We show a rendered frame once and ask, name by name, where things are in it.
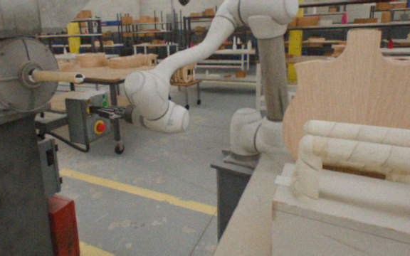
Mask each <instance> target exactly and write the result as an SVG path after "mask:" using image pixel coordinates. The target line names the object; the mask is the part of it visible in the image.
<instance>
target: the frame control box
mask: <svg viewBox="0 0 410 256"><path fill-rule="evenodd" d="M103 93H105V94H106V97H105V99H104V100H102V98H101V95H102V94H103ZM87 98H90V99H91V100H92V102H91V103H90V104H89V105H97V106H102V105H103V101H106V102H107V106H106V107H109V101H108V93H107V92H102V91H89V92H84V93H80V94H78V95H73V96H70V97H67V98H65V108H66V115H67V121H68V127H69V133H70V141H68V140H67V139H65V138H64V137H62V136H59V135H58V134H56V133H54V132H42V133H41V138H39V140H38V141H39V142H42V141H44V140H45V138H46V137H45V134H49V135H51V136H53V137H56V138H57V139H58V140H60V141H62V142H64V143H66V144H67V145H70V146H72V147H73V148H75V149H77V150H78V151H81V152H83V153H88V152H89V151H90V145H89V143H91V142H94V141H95V140H96V139H99V138H101V137H103V136H105V135H107V134H110V133H111V126H110V119H106V118H103V117H99V116H98V114H95V113H89V112H88V107H89V105H88V104H87V103H86V100H87ZM101 122H102V123H104V125H105V129H104V131H103V132H99V131H98V125H99V124H100V123H101ZM74 143H77V144H84V145H86V149H83V148H82V147H80V146H78V145H75V144H74Z"/></svg>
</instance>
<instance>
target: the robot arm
mask: <svg viewBox="0 0 410 256"><path fill-rule="evenodd" d="M297 13H298V0H225V1H224V2H223V4H222V5H221V7H219V9H218V11H217V12H216V15H215V17H214V20H213V22H212V24H211V25H210V29H209V32H208V33H207V36H206V38H205V40H204V41H202V42H201V44H199V45H197V46H195V47H192V48H188V49H186V50H182V51H179V53H175V54H174V55H171V56H169V57H168V58H165V59H164V60H163V61H162V62H161V63H160V64H159V65H158V66H157V67H156V68H154V69H153V70H150V71H145V72H144V71H137V72H133V73H130V74H129V75H128V76H127V77H126V79H125V83H124V91H125V95H126V98H127V100H128V102H129V103H130V104H129V105H128V106H117V105H110V106H109V107H106V106H105V108H104V106H97V105H90V106H89V113H95V114H98V116H99V117H103V118H106V119H110V120H114V118H118V119H124V120H125V121H126V122H127V123H130V124H135V126H136V127H144V128H150V129H153V130H155V131H159V132H182V131H184V130H186V128H187V127H188V124H189V111H188V110H186V109H184V108H183V107H182V106H180V105H175V104H174V103H173V102H171V101H169V100H168V99H169V91H170V88H171V85H170V83H169V81H170V77H171V76H172V74H173V73H174V72H175V71H177V69H179V68H182V67H184V66H187V65H191V64H192V63H197V62H199V61H200V60H203V59H205V58H208V57H209V56H210V55H213V54H214V53H215V51H216V50H217V49H218V48H219V46H221V45H222V44H223V42H224V41H225V40H226V39H227V38H228V37H229V36H230V35H231V34H232V33H233V32H234V31H235V29H236V28H237V26H238V27H239V28H240V26H247V25H249V26H250V29H251V30H252V32H253V35H254V37H256V38H257V39H258V52H259V58H260V65H261V77H262V84H263V96H265V103H266V116H265V118H263V119H261V114H260V113H259V112H258V111H257V110H254V109H251V108H244V109H239V110H237V111H236V112H235V113H234V114H233V118H232V120H231V129H230V130H229V138H230V142H231V148H230V149H223V150H222V153H223V154H225V155H227V157H225V158H224V159H223V162H224V163H225V164H233V165H237V166H242V167H246V169H250V170H253V171H255V169H256V166H257V165H258V162H259V160H260V157H261V155H262V154H264V153H268V154H278V155H284V156H291V155H290V153H289V151H287V149H286V146H285V143H284V139H283V118H284V114H285V111H286V110H287V108H288V105H289V104H290V103H289V102H288V85H287V76H286V65H285V48H284V39H283V34H284V33H285V31H286V28H287V25H288V24H289V23H290V22H292V21H293V19H294V18H295V17H296V16H297Z"/></svg>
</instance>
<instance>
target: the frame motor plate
mask: <svg viewBox="0 0 410 256"><path fill-rule="evenodd" d="M47 110H51V103H50V102H48V103H47V104H45V105H44V106H43V107H42V108H40V109H37V110H34V111H30V112H16V113H13V114H11V115H7V116H5V117H0V125H1V124H6V123H9V122H11V121H14V120H16V119H21V118H24V117H28V116H32V115H35V114H36V113H39V112H44V111H47Z"/></svg>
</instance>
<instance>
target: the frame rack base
mask: <svg viewBox="0 0 410 256"><path fill-rule="evenodd" d="M294 167H295V164H289V163H285V165H284V168H283V172H282V174H281V176H282V177H286V178H292V175H293V170H294ZM318 192H319V196H318V197H317V203H316V204H315V205H306V204H304V203H300V202H299V201H298V200H297V196H296V195H294V194H293V193H292V191H291V189H290V187H287V186H280V185H277V187H276V190H275V194H274V197H273V200H272V225H271V254H270V256H410V185H408V184H405V183H399V182H394V181H385V180H380V179H375V178H370V177H366V176H358V175H352V174H344V172H339V171H330V170H324V169H321V172H320V185H318Z"/></svg>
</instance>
